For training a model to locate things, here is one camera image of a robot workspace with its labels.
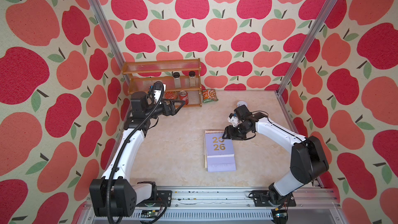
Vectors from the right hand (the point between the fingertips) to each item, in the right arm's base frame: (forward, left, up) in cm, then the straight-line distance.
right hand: (227, 140), depth 86 cm
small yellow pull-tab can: (+31, -11, -2) cm, 33 cm away
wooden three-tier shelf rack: (+45, +35, +5) cm, 57 cm away
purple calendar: (-13, -3, -3) cm, 14 cm away
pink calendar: (-7, +6, -2) cm, 9 cm away
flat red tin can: (+34, +41, -2) cm, 53 cm away
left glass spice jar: (+31, +34, +14) cm, 48 cm away
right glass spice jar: (+34, +24, +15) cm, 44 cm away
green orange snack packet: (+38, +13, -4) cm, 40 cm away
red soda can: (+29, +30, +4) cm, 42 cm away
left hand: (+4, +25, +24) cm, 35 cm away
